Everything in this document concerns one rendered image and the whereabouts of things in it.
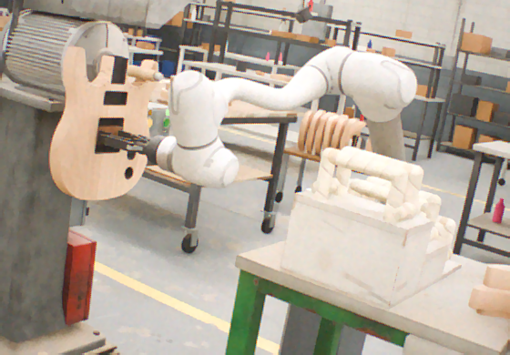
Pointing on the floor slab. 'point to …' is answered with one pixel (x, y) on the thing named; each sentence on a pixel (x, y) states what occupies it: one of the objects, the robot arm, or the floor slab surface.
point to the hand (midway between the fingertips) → (110, 136)
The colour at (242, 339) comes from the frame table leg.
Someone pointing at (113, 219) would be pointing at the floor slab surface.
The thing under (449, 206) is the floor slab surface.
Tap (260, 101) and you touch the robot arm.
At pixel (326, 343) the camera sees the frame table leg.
